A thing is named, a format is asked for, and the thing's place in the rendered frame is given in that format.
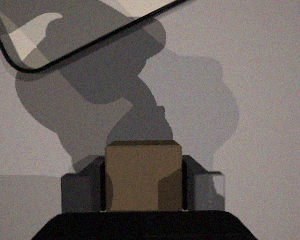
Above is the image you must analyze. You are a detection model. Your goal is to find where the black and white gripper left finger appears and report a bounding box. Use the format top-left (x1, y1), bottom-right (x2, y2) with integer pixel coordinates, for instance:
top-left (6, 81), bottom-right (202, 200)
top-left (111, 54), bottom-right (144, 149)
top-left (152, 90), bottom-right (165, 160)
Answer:
top-left (61, 156), bottom-right (106, 214)

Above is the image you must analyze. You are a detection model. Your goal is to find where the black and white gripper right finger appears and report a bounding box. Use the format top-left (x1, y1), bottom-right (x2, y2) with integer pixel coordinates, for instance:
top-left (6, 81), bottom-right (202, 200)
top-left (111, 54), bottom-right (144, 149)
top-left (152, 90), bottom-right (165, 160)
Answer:
top-left (182, 155), bottom-right (225, 211)

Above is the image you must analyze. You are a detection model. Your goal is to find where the brown cube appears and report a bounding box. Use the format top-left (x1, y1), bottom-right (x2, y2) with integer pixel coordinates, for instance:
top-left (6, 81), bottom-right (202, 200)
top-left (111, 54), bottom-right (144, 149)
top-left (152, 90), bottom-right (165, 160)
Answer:
top-left (105, 140), bottom-right (183, 212)

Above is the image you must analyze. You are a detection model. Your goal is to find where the white tray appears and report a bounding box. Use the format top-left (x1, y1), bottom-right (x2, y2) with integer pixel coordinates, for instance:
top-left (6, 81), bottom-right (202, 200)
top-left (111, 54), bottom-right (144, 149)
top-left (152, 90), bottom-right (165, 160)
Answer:
top-left (0, 0), bottom-right (189, 74)

